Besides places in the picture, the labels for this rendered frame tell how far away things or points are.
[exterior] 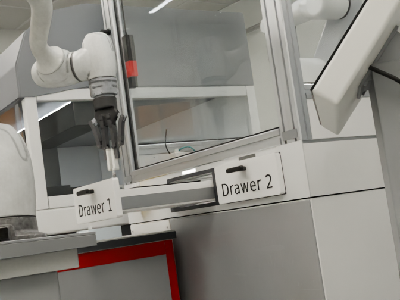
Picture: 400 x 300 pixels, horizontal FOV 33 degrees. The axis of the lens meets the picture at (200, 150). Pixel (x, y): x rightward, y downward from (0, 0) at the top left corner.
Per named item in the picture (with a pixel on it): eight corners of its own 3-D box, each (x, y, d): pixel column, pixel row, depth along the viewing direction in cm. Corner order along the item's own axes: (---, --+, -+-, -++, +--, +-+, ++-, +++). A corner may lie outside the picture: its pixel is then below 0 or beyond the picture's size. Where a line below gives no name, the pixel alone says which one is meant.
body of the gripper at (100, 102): (87, 98, 217) (90, 127, 216) (111, 93, 214) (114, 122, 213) (98, 100, 224) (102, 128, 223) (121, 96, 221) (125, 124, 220)
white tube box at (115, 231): (89, 241, 220) (88, 230, 221) (77, 243, 227) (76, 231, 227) (122, 236, 228) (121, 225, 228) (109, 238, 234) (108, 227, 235)
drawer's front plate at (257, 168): (280, 194, 176) (274, 152, 177) (218, 204, 200) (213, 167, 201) (286, 193, 177) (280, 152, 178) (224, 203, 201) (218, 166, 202)
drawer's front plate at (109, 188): (117, 217, 185) (112, 177, 186) (77, 224, 209) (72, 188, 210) (123, 216, 186) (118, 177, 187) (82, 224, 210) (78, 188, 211)
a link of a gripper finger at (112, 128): (111, 115, 220) (114, 114, 220) (117, 149, 219) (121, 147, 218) (105, 114, 216) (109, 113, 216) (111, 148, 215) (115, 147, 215)
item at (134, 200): (119, 212, 188) (117, 190, 188) (84, 218, 209) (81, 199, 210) (237, 197, 209) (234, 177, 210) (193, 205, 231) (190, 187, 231)
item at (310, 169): (309, 197, 170) (301, 140, 171) (128, 224, 254) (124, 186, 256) (527, 168, 221) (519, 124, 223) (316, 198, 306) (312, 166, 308)
